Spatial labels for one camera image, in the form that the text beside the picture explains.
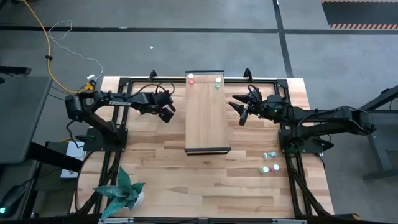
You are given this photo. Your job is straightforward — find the black computer mouse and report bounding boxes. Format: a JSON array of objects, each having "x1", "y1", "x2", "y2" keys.
[{"x1": 0, "y1": 184, "x2": 27, "y2": 218}]

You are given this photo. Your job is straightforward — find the grey desk top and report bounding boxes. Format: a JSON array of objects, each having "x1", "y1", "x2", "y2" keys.
[{"x1": 0, "y1": 76, "x2": 53, "y2": 165}]

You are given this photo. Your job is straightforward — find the thin white cable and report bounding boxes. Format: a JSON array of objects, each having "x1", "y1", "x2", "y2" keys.
[{"x1": 48, "y1": 19, "x2": 105, "y2": 82}]

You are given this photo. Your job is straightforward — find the silver aluminium extrusion bar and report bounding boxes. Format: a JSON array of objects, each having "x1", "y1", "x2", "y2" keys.
[
  {"x1": 98, "y1": 217, "x2": 135, "y2": 224},
  {"x1": 272, "y1": 218, "x2": 308, "y2": 224}
]

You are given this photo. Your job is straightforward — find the black desk leg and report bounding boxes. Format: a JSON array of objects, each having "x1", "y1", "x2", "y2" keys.
[{"x1": 27, "y1": 141, "x2": 84, "y2": 174}]

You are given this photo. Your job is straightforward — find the yellow power cable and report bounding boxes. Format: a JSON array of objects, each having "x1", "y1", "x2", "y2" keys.
[{"x1": 23, "y1": 0, "x2": 96, "y2": 94}]

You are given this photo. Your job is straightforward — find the black desk frame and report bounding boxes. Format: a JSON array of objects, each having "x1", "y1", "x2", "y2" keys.
[{"x1": 341, "y1": 83, "x2": 398, "y2": 181}]

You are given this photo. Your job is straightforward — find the wooden rectangular board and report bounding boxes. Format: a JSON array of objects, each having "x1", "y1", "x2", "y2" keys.
[{"x1": 184, "y1": 70, "x2": 233, "y2": 156}]

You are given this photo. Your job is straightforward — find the black flat bar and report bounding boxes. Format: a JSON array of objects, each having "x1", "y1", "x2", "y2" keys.
[{"x1": 0, "y1": 65, "x2": 32, "y2": 76}]

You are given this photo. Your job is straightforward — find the green plant in white pot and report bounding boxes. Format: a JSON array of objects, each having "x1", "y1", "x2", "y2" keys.
[{"x1": 93, "y1": 166, "x2": 146, "y2": 222}]

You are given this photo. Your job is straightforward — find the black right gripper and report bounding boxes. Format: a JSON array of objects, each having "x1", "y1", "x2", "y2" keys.
[{"x1": 228, "y1": 92, "x2": 292, "y2": 127}]

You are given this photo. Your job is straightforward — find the black mat orange striped edge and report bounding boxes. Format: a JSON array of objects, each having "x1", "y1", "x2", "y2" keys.
[{"x1": 321, "y1": 0, "x2": 398, "y2": 30}]

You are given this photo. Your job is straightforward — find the white power box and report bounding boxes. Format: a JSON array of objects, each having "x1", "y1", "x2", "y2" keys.
[{"x1": 60, "y1": 140, "x2": 87, "y2": 180}]

